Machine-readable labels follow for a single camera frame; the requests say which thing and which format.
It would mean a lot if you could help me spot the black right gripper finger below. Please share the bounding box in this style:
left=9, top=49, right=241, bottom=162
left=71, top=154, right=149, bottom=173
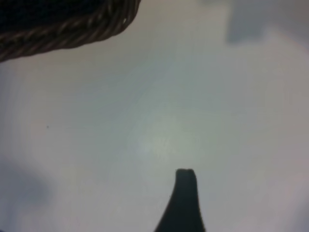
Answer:
left=153, top=168, right=206, bottom=232

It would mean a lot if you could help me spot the dark brown woven basket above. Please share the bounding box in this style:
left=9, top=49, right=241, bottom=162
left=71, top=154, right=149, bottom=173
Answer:
left=0, top=0, right=142, bottom=63

